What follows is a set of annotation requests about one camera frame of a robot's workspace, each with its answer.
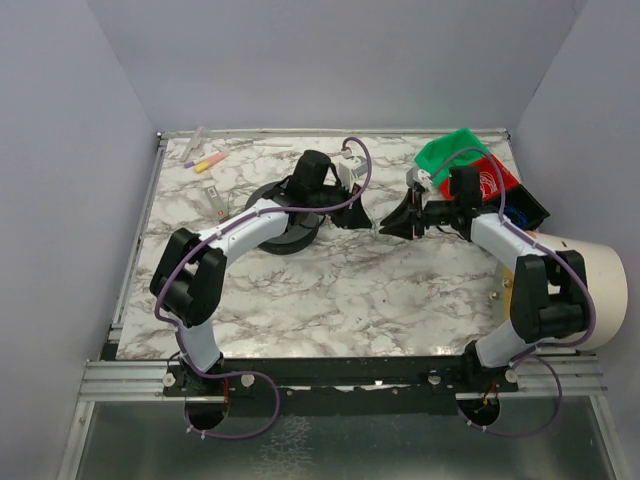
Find large white cylinder bucket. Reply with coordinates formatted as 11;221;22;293
492;229;629;351

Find red plastic bin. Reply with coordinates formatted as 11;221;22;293
452;156;519;202

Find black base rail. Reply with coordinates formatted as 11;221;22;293
163;353;518;417

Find green plastic bin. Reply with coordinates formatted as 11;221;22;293
415;128;489;182

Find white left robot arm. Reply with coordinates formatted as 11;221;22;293
150;150;371;374

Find purple yellow pink markers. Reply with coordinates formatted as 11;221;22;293
184;152;229;174

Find aluminium frame rail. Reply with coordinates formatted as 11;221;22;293
56;132;166;479

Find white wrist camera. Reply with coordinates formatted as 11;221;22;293
406;166;433;193
337;156;368;189

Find white wires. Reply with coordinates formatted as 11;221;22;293
478;170;504;196

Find clear plastic tube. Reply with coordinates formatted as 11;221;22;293
182;126;204;163

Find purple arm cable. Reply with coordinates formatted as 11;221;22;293
153;137;374;441
429;147;596;437

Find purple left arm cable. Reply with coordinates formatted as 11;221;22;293
153;137;374;441

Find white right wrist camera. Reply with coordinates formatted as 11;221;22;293
406;166;433;193

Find black cable spool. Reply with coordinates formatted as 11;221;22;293
244;181;324;256

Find black plastic bin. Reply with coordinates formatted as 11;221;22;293
503;184;550;230

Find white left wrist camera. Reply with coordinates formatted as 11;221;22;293
337;156;368;189

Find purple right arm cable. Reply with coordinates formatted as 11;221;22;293
429;147;596;437

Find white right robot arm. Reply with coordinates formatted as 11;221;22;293
381;167;595;369

